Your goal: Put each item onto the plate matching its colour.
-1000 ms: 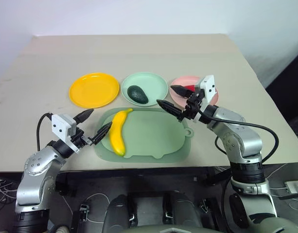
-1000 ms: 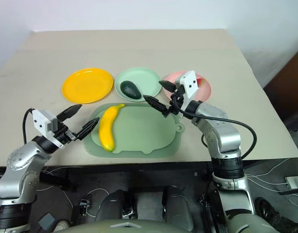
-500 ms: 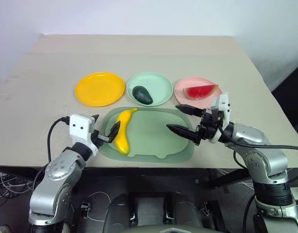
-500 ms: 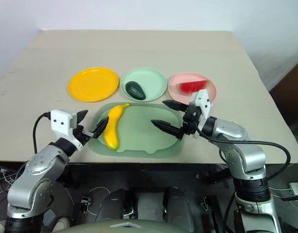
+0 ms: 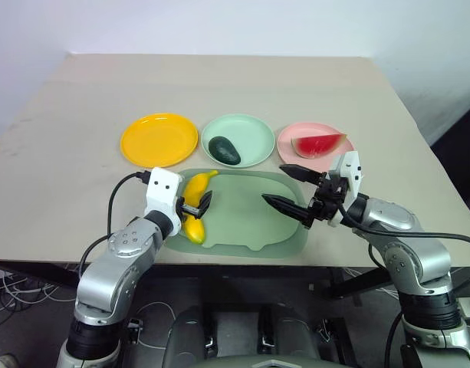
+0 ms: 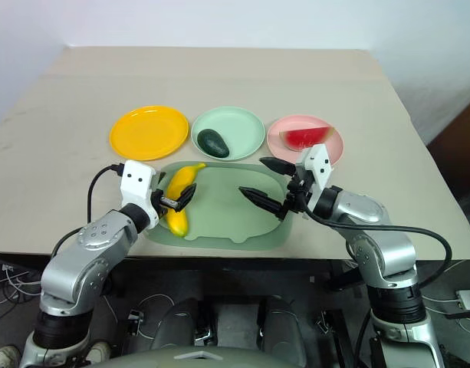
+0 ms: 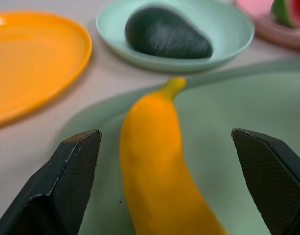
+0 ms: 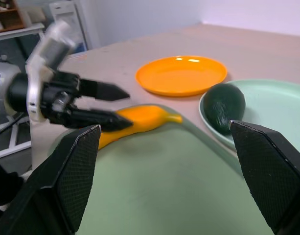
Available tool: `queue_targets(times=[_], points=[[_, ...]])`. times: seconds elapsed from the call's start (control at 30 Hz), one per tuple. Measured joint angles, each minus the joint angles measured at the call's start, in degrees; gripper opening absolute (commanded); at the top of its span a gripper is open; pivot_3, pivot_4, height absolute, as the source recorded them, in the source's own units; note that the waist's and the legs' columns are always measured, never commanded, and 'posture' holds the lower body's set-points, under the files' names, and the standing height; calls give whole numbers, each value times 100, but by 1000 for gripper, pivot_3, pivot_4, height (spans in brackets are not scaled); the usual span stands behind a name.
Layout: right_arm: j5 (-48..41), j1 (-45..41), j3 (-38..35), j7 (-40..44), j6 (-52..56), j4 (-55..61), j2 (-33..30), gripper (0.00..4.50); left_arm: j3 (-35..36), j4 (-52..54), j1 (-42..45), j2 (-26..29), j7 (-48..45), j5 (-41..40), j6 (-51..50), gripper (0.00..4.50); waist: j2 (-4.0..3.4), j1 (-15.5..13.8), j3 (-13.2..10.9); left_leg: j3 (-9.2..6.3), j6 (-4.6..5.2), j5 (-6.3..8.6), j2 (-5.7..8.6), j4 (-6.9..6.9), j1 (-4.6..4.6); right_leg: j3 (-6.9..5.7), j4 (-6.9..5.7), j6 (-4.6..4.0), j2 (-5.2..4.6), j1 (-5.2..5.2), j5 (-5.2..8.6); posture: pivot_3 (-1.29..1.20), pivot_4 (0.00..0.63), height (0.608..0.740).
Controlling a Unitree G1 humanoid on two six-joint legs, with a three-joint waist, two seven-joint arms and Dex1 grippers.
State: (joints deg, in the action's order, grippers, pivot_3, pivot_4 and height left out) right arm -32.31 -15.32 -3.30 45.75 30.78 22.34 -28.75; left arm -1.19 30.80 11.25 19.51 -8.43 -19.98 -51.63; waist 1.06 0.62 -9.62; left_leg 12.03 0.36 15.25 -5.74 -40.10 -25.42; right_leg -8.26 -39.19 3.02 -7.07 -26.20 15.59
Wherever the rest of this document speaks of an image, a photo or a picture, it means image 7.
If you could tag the mint green plate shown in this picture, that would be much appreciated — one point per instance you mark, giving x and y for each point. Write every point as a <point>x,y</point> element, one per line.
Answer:
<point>228,36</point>

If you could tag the watermelon slice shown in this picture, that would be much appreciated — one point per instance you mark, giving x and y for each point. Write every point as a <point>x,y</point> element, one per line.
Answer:
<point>290,12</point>

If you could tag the dark green avocado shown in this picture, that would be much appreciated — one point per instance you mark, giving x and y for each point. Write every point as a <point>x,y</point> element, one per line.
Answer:
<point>164,34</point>

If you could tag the yellow banana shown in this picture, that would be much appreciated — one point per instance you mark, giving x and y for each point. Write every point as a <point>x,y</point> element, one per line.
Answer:
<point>154,159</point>

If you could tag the pink plate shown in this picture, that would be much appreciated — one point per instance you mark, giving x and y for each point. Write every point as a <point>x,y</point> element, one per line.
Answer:
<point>269,27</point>

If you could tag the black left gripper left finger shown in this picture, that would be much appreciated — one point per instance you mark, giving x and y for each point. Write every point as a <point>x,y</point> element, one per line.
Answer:
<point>66,181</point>

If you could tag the yellow plate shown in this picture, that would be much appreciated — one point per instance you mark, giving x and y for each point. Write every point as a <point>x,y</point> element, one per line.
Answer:
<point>32,63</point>

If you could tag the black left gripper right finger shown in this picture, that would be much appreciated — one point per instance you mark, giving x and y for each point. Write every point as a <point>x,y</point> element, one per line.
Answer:
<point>269,176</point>

